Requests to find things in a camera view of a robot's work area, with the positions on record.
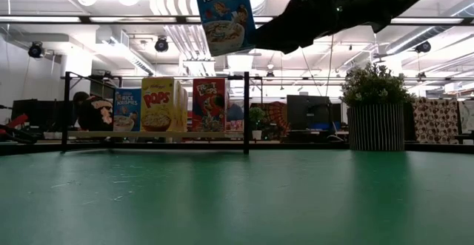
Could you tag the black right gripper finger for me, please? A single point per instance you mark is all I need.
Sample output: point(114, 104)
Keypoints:
point(292, 36)

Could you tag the blue Rice Krispies cereal box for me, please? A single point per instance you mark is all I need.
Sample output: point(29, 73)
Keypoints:
point(224, 19)
point(127, 110)

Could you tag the red Froot Loops cereal box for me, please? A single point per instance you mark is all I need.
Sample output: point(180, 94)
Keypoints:
point(209, 104)

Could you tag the black monitor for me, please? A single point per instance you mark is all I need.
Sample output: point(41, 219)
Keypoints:
point(307, 111)

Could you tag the orange patterned cloth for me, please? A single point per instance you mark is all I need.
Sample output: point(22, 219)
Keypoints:
point(276, 117)

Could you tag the small plant in white pot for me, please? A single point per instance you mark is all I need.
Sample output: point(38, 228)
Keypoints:
point(256, 115)

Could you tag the person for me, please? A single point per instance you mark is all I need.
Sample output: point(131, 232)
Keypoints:
point(235, 111)
point(92, 115)

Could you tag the black ceiling spotlight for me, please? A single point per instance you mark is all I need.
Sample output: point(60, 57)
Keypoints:
point(36, 50)
point(423, 47)
point(161, 44)

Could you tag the potted plant in striped pot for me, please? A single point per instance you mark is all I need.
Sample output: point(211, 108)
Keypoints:
point(374, 126)

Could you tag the green table mat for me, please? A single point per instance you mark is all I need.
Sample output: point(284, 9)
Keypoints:
point(222, 200)

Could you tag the black cabinet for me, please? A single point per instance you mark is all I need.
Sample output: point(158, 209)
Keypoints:
point(40, 113)

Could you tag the wooden shelf with black frame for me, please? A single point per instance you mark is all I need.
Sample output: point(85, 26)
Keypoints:
point(246, 119)

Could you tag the black aluminium table frame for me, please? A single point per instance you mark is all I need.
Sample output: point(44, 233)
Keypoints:
point(296, 146)

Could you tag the black ceiling light rail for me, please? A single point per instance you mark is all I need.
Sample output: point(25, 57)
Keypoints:
point(85, 19)

